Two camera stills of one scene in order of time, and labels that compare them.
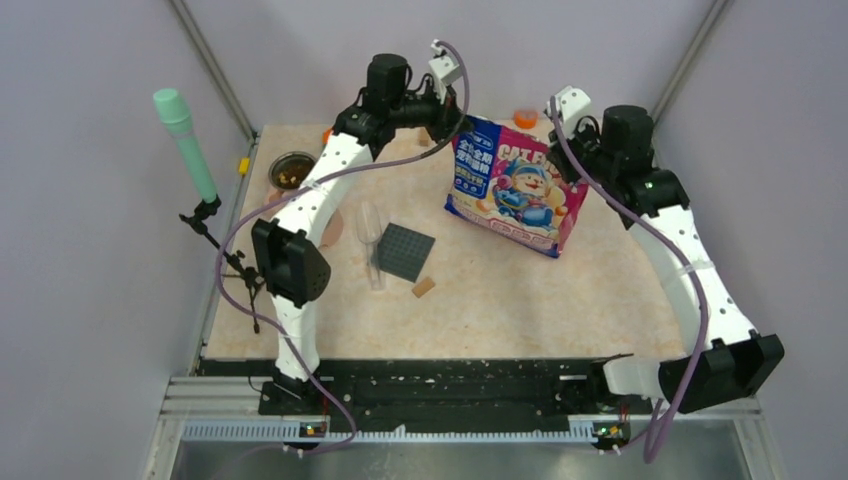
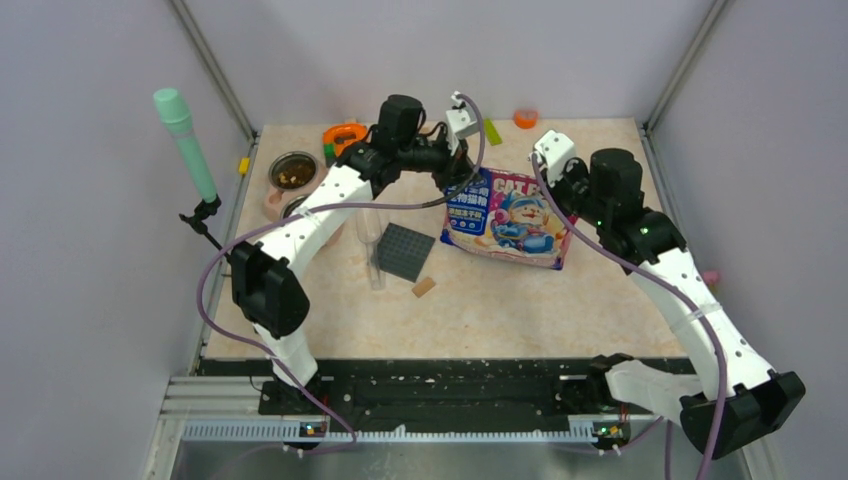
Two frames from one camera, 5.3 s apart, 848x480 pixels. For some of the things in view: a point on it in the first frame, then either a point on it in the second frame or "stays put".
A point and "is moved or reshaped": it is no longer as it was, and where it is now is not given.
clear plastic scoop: (369, 230) stays put
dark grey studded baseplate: (402, 251) stays put
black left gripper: (446, 118) → (454, 168)
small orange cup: (525, 119) stays put
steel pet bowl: (287, 169) stays put
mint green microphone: (177, 118) stays put
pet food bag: (503, 178) is moved or reshaped
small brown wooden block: (423, 286) stays put
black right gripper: (584, 127) → (573, 168)
